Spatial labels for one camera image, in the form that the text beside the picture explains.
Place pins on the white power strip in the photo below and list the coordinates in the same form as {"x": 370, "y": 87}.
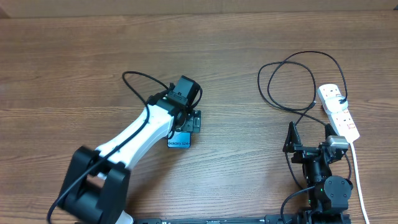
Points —
{"x": 341, "y": 122}

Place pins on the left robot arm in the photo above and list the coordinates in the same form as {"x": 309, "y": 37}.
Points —
{"x": 96, "y": 183}

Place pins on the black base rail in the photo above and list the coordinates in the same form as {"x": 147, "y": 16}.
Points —
{"x": 268, "y": 219}

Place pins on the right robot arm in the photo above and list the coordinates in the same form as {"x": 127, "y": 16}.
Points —
{"x": 328, "y": 194}

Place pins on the white charger adapter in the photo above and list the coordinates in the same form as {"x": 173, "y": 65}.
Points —
{"x": 335, "y": 104}

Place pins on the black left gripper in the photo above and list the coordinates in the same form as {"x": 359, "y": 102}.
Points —
{"x": 192, "y": 122}

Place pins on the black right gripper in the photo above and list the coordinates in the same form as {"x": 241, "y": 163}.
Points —
{"x": 301, "y": 153}

